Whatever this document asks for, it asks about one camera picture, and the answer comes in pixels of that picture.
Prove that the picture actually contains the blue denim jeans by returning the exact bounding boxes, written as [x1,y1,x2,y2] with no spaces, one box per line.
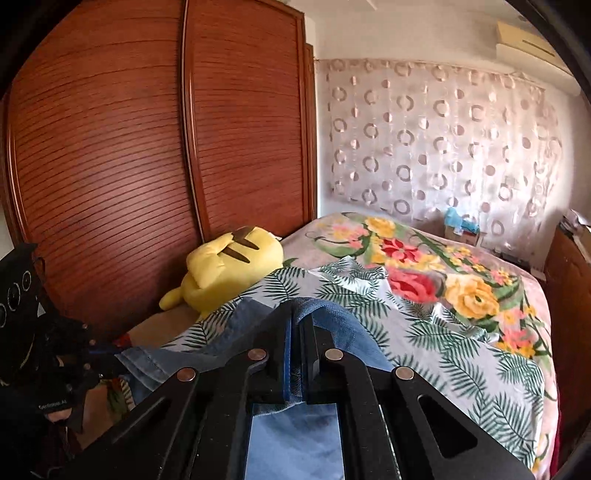
[118,298,392,479]

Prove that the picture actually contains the yellow Pikachu plush toy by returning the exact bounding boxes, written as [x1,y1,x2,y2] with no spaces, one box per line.
[159,226,283,319]

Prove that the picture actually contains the floral pink blanket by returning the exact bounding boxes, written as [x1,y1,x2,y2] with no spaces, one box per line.
[283,213,558,479]

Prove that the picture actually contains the palm leaf print bedsheet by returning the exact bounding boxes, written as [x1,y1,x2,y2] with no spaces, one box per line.
[164,257,545,469]

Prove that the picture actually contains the blue item behind bed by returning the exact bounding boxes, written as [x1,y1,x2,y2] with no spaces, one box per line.
[444,207,481,246]

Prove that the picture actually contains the sheer circle pattern curtain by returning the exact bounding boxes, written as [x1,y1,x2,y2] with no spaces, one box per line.
[317,59,563,262]

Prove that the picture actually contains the brown wooden wardrobe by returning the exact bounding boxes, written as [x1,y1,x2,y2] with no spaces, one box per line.
[1,1,317,340]

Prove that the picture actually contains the long wooden side cabinet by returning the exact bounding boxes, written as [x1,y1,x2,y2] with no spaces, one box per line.
[544,226,590,398]

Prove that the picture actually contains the wall air conditioner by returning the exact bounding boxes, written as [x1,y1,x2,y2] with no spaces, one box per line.
[496,21,581,97]

